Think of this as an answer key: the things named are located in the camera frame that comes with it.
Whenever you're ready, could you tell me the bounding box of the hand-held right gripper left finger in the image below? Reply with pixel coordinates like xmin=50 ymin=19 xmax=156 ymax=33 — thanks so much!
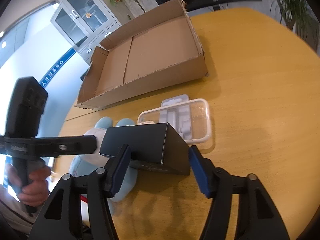
xmin=29 ymin=144 xmax=133 ymax=240

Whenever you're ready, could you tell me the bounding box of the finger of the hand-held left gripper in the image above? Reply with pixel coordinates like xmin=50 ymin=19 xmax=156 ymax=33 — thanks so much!
xmin=34 ymin=134 xmax=98 ymax=157

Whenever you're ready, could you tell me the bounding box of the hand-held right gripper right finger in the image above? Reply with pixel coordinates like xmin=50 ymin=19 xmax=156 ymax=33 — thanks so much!
xmin=189 ymin=145 xmax=290 ymax=240

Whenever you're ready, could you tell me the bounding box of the light blue plush toy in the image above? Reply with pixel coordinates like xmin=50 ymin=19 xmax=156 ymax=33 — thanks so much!
xmin=69 ymin=116 xmax=140 ymax=217

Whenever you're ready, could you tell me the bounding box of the black product box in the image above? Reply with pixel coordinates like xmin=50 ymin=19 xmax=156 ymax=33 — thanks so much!
xmin=99 ymin=122 xmax=192 ymax=176

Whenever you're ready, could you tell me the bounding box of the cardboard box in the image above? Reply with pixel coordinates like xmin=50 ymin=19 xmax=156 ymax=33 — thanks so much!
xmin=74 ymin=0 xmax=209 ymax=110

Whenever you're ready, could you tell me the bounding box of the person's left forearm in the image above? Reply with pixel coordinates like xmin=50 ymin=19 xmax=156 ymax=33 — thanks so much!
xmin=0 ymin=185 xmax=40 ymax=238

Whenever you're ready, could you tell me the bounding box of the person's left hand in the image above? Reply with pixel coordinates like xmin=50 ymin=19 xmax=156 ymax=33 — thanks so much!
xmin=5 ymin=164 xmax=52 ymax=207

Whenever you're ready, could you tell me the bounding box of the grey glass-door cabinet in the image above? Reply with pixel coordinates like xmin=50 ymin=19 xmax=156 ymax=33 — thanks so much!
xmin=50 ymin=0 xmax=122 ymax=64

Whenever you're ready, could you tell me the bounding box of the palm plant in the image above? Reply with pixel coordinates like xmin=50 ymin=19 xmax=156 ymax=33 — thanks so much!
xmin=271 ymin=0 xmax=320 ymax=50

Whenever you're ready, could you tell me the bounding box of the blue wall sign strip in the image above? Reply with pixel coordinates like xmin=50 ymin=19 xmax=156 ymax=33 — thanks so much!
xmin=40 ymin=47 xmax=75 ymax=89

